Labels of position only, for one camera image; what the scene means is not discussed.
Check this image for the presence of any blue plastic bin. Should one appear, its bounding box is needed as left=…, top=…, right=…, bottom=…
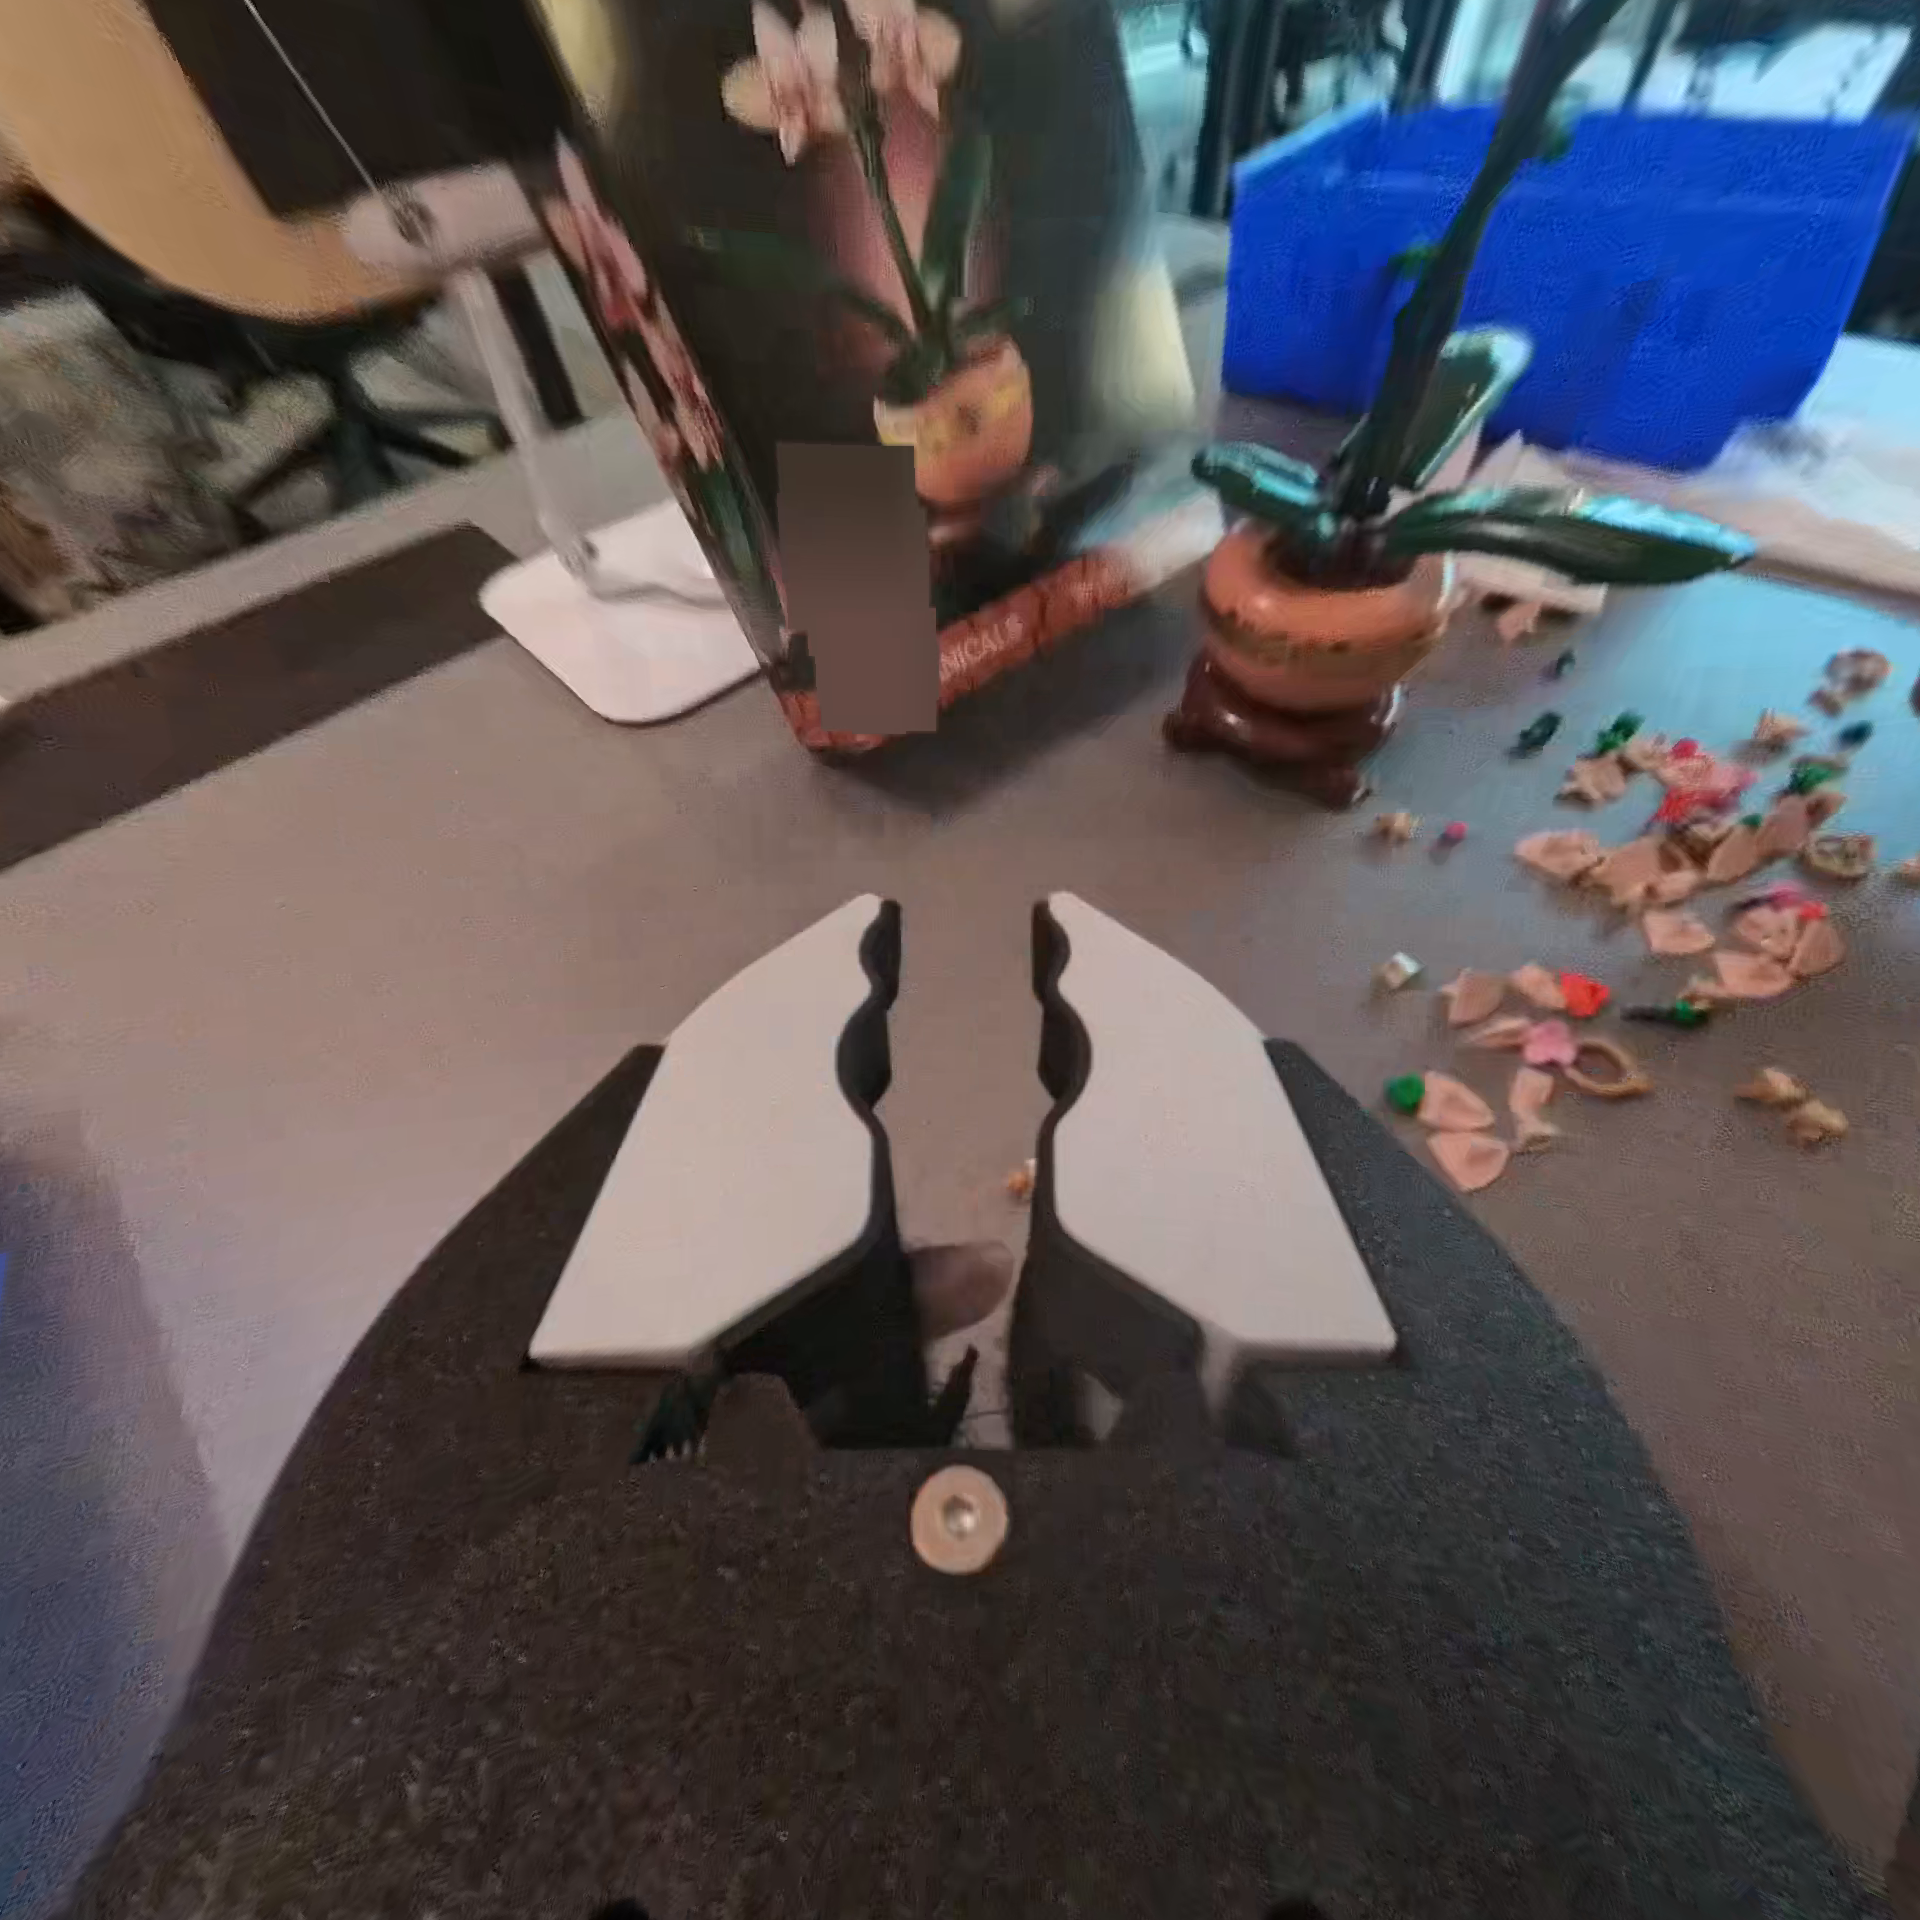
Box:
left=1222, top=104, right=1920, bottom=476

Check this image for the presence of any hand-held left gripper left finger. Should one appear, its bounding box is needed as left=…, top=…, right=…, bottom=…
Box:
left=526, top=892, right=917, bottom=1374

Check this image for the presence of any pile of loose brick pieces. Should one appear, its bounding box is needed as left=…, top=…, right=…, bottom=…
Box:
left=1372, top=593, right=1920, bottom=1199

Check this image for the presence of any brick orchid in pink pot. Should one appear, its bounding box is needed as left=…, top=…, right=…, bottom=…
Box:
left=1162, top=0, right=1761, bottom=811

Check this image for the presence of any yellow round table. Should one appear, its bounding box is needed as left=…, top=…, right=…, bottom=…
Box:
left=0, top=0, right=441, bottom=328

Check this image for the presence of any black desk mat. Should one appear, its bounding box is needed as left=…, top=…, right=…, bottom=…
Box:
left=0, top=522, right=522, bottom=874

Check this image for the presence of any thin grey cable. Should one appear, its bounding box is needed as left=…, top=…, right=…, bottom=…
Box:
left=241, top=0, right=437, bottom=250

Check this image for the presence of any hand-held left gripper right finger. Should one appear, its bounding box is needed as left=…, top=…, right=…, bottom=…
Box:
left=1023, top=890, right=1404, bottom=1398

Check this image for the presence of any white monitor stand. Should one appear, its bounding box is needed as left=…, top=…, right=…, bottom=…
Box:
left=337, top=158, right=770, bottom=732

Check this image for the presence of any orchid set box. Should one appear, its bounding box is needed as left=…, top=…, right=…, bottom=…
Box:
left=540, top=0, right=1203, bottom=759

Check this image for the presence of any black office chair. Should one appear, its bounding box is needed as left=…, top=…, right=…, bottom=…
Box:
left=194, top=287, right=500, bottom=502

